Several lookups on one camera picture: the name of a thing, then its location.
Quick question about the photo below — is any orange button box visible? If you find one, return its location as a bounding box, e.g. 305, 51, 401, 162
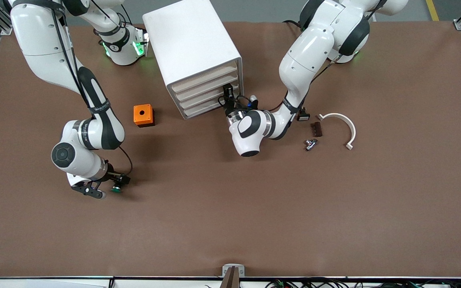
133, 104, 155, 128

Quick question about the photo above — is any white curved plastic clamp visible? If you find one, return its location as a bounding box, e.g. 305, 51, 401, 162
317, 113, 357, 151

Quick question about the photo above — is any brown post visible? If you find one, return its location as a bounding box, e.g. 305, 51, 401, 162
220, 266, 241, 288

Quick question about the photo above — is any black cable bundle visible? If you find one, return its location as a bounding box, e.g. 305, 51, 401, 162
265, 277, 461, 288

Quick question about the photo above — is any black right camera cable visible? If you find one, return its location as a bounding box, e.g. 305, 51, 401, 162
50, 2, 134, 176

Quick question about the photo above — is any grey metal bracket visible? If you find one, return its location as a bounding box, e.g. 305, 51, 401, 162
222, 263, 246, 278

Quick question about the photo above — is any black power cable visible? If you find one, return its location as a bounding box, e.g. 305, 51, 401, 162
283, 19, 308, 31

